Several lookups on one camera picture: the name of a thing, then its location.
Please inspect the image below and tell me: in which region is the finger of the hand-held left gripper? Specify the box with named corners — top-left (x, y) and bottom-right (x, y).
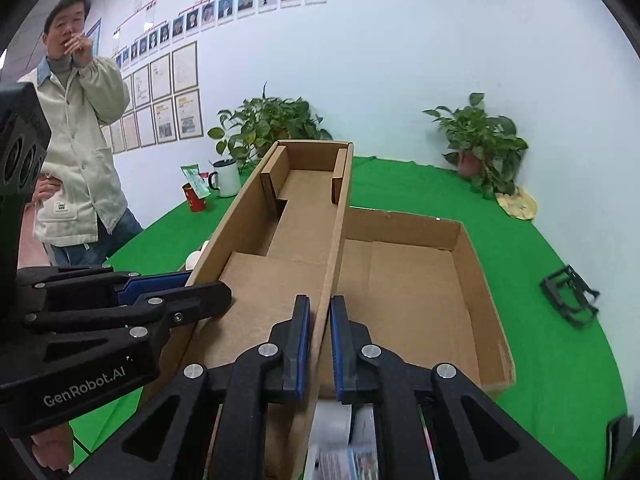
top-left (22, 281), bottom-right (233, 358)
top-left (17, 265), bottom-right (193, 311)

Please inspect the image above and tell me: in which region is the narrow cardboard box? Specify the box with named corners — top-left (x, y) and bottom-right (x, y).
top-left (142, 140), bottom-right (355, 480)

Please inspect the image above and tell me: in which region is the person's left hand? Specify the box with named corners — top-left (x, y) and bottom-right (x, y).
top-left (29, 427), bottom-right (76, 472)

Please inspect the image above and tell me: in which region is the bushy green potted plant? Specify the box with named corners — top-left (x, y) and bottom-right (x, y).
top-left (207, 82), bottom-right (333, 173)

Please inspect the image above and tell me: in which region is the group of framed certificates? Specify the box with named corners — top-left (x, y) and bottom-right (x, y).
top-left (100, 40), bottom-right (203, 156)

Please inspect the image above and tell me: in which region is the white mug with dark handle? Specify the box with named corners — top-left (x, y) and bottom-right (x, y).
top-left (207, 159), bottom-right (240, 198)

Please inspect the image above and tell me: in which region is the red paper cup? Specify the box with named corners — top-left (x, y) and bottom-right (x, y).
top-left (181, 182), bottom-right (208, 212)

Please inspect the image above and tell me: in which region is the white round object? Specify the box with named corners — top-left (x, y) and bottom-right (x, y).
top-left (185, 240), bottom-right (212, 272)

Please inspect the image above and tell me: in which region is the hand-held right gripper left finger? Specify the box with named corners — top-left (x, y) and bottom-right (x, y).
top-left (70, 294), bottom-right (312, 480)

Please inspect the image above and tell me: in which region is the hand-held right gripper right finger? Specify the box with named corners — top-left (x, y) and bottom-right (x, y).
top-left (329, 295), bottom-right (576, 480)

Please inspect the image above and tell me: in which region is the black object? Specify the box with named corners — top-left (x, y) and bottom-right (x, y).
top-left (606, 412), bottom-right (635, 480)

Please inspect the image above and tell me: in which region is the green snack packet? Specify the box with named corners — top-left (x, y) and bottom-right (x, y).
top-left (180, 165), bottom-right (211, 200)

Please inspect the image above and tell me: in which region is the yellow leaf-shaped mat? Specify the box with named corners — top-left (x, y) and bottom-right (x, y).
top-left (496, 187), bottom-right (538, 221)

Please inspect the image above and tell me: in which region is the green plant in red pot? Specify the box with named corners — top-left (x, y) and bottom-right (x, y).
top-left (422, 92), bottom-right (530, 200)

